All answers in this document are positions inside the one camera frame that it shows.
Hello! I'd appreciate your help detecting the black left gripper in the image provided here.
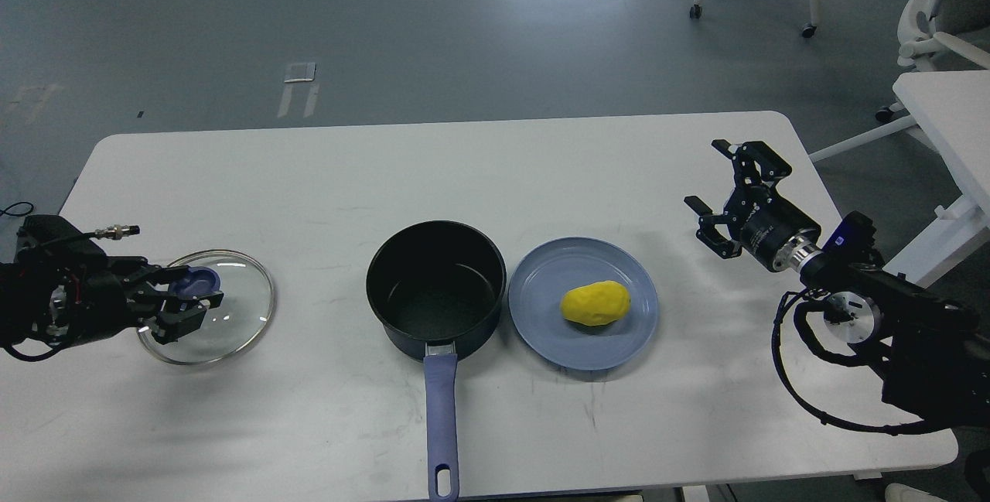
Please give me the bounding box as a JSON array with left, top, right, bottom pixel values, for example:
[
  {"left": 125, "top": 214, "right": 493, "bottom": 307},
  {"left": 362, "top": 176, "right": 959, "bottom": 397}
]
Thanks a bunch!
[{"left": 73, "top": 258, "right": 225, "bottom": 344}]

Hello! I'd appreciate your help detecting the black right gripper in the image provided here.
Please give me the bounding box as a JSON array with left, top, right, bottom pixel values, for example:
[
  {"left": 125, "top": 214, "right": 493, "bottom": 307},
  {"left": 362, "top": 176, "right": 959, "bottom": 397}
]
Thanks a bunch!
[{"left": 684, "top": 139, "right": 821, "bottom": 272}]

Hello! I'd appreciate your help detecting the glass pot lid blue knob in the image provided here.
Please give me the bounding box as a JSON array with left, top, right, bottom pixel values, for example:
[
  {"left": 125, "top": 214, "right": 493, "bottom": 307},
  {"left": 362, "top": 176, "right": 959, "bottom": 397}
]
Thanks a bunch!
[{"left": 137, "top": 249, "right": 276, "bottom": 367}]

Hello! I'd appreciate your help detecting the yellow potato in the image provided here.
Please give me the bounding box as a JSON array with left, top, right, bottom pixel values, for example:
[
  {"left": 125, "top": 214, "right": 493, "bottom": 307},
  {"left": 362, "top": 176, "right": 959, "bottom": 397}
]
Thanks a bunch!
[{"left": 559, "top": 280, "right": 632, "bottom": 328}]

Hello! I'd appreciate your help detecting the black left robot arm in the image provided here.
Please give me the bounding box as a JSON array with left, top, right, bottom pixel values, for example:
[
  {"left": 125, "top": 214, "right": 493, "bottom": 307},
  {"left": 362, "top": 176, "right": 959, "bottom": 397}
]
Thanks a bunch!
[{"left": 1, "top": 214, "right": 225, "bottom": 364}]

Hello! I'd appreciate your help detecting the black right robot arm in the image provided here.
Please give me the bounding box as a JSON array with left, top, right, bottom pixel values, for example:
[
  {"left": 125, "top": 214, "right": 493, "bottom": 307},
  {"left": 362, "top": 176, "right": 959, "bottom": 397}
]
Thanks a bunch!
[{"left": 684, "top": 139, "right": 989, "bottom": 435}]

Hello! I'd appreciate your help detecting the blue plate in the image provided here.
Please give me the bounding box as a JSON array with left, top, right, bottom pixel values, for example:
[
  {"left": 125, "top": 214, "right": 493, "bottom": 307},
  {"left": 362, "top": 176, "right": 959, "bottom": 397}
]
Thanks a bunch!
[{"left": 508, "top": 237, "right": 659, "bottom": 371}]

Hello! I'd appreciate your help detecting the white office chair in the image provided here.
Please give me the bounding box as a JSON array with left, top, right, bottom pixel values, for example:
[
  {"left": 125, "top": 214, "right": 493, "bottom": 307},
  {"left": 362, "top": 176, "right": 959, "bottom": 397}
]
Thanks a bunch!
[{"left": 875, "top": 0, "right": 990, "bottom": 123}]

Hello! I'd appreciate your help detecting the dark blue saucepan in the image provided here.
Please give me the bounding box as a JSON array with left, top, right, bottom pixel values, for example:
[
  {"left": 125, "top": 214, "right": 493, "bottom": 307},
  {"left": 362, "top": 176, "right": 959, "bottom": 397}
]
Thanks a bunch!
[{"left": 365, "top": 220, "right": 508, "bottom": 501}]

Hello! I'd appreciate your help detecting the white shoe tip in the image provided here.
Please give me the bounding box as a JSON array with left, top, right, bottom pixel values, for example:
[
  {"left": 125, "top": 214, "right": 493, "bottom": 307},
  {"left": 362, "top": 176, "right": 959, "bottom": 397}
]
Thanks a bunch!
[{"left": 884, "top": 483, "right": 945, "bottom": 502}]

